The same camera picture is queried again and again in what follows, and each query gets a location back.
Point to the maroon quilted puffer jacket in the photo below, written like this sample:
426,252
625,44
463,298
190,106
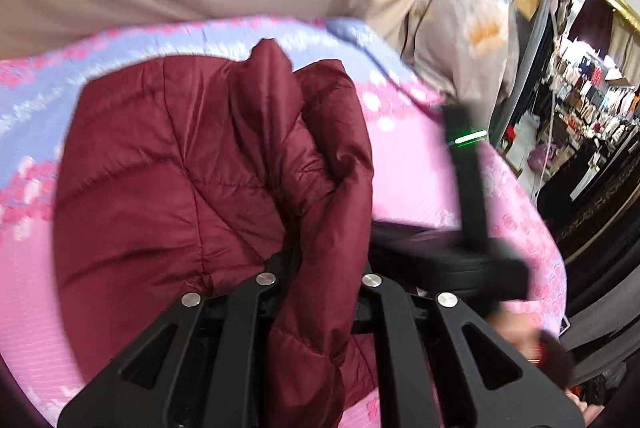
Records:
186,174

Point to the pink blue floral bedspread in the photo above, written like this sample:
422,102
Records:
413,180

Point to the gold framed mirror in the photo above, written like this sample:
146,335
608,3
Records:
592,195

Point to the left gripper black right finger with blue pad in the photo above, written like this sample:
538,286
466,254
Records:
440,364

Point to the beige floral pillow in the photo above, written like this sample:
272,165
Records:
467,50

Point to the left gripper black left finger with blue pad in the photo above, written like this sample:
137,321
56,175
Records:
201,363

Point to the person's right hand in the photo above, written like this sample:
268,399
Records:
537,346

